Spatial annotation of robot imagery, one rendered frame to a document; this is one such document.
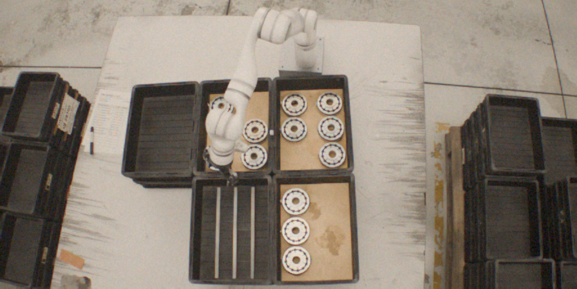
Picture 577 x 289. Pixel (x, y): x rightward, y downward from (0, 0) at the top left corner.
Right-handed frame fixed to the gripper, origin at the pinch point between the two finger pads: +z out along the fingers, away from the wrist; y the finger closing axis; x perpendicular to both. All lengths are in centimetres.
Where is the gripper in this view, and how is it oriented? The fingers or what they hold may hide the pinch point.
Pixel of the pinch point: (219, 174)
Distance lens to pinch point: 141.9
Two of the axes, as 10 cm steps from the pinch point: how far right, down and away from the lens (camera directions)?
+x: 6.6, -5.6, 5.1
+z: -1.8, 5.3, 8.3
